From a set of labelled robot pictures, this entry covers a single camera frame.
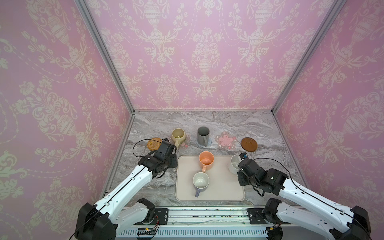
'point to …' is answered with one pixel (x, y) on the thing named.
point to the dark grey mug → (203, 135)
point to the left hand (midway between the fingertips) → (174, 160)
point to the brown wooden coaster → (249, 144)
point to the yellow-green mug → (178, 136)
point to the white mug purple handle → (201, 180)
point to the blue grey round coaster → (210, 142)
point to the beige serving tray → (223, 185)
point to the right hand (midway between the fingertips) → (239, 174)
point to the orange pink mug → (206, 158)
